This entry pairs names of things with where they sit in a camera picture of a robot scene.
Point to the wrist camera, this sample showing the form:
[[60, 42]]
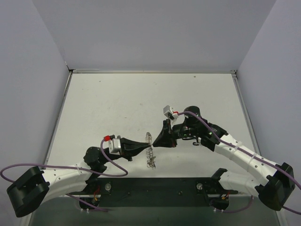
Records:
[[114, 144], [171, 114]]

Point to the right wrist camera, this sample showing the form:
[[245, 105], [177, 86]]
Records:
[[171, 114]]

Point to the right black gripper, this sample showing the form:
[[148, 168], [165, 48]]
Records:
[[171, 135]]

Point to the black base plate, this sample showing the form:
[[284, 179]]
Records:
[[152, 192]]

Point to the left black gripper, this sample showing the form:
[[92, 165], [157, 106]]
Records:
[[122, 147]]

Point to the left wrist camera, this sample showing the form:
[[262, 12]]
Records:
[[114, 144]]

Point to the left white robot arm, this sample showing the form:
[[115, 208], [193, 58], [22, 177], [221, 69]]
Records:
[[41, 183]]

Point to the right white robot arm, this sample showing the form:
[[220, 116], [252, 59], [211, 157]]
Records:
[[269, 181]]

